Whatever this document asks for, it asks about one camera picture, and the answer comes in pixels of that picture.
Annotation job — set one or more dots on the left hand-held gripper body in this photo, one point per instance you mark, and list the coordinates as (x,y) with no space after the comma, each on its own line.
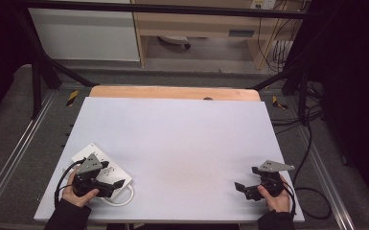
(88,165)

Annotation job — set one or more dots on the person's left hand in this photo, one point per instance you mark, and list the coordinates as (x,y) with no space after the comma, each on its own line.
(76,198)

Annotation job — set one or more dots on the person's right hand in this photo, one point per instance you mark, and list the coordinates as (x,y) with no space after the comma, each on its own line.
(279,201)

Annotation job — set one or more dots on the white cabinet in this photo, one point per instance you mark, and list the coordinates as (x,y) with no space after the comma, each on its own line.
(83,35)

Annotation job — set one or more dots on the aluminium floor rail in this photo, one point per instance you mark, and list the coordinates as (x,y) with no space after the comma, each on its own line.
(326,172)
(19,150)

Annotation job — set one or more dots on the wooden board strip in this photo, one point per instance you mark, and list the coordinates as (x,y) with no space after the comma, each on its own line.
(172,93)

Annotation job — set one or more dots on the yellow black tape marker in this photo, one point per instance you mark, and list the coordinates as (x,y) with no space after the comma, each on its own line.
(277,102)
(72,98)

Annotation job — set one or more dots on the white chair base with caster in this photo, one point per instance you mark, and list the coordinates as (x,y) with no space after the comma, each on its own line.
(174,39)

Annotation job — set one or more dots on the black metal frame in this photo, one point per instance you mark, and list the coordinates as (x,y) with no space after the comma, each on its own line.
(159,8)

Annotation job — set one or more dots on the white wall socket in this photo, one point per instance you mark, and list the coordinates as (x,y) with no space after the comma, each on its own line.
(263,4)

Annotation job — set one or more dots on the light wooden desk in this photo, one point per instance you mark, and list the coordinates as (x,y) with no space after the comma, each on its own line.
(198,24)

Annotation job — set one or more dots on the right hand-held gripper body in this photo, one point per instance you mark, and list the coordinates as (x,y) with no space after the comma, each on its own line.
(270,183)

